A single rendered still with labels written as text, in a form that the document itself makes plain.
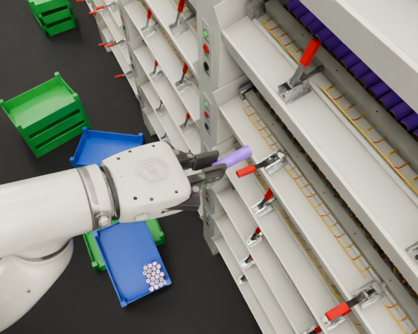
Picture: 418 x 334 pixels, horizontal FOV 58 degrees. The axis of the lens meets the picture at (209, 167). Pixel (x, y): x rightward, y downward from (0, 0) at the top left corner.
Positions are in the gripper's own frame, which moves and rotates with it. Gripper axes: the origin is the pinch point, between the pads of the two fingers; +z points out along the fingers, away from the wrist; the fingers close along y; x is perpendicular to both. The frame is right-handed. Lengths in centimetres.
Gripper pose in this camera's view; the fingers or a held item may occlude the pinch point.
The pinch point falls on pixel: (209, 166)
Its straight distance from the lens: 56.5
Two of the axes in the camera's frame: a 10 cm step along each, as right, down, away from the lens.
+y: -4.4, -7.6, 4.8
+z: 8.7, -2.3, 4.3
